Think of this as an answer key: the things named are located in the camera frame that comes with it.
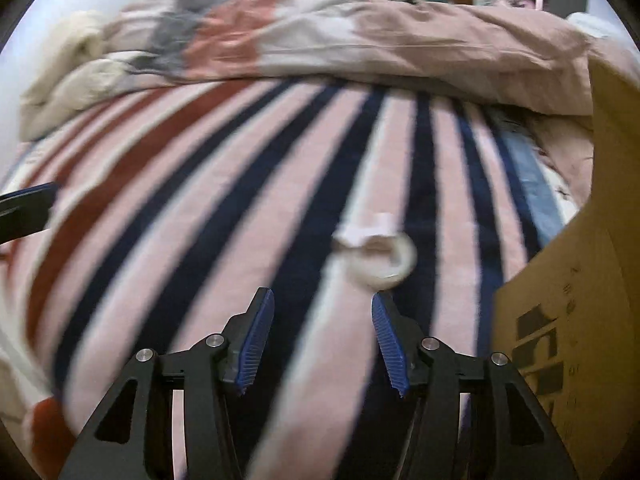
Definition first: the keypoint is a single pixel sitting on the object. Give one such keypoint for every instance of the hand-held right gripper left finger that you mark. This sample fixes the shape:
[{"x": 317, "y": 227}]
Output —
[{"x": 255, "y": 340}]

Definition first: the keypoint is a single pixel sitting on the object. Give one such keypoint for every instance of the striped pink blanket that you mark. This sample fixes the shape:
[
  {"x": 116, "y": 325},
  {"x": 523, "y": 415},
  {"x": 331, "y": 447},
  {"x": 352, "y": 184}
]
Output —
[{"x": 200, "y": 185}]

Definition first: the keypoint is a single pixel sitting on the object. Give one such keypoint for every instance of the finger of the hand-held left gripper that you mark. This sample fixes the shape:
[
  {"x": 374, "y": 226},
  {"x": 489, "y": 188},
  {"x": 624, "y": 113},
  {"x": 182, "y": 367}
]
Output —
[{"x": 25, "y": 210}]

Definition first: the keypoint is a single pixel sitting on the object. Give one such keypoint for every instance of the cream fleece blanket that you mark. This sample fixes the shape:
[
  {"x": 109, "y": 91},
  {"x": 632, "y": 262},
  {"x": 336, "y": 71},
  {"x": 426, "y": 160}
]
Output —
[{"x": 65, "y": 85}]

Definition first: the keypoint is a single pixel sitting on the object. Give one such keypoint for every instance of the patchwork pink grey duvet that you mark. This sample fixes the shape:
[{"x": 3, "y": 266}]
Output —
[{"x": 350, "y": 35}]

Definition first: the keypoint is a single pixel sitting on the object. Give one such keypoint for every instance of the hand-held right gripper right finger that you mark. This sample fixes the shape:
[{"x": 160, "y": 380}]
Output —
[{"x": 392, "y": 345}]

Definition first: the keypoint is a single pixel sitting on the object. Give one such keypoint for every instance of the clear tape roll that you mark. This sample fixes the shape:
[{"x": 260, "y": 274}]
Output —
[{"x": 407, "y": 256}]

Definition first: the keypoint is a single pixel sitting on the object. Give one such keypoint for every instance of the brown cardboard box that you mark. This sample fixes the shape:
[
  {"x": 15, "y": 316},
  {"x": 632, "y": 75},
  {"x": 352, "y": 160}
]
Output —
[{"x": 610, "y": 285}]

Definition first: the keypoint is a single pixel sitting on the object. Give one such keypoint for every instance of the white headboard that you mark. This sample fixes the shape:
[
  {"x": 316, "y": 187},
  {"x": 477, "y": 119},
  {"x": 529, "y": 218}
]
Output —
[{"x": 592, "y": 25}]

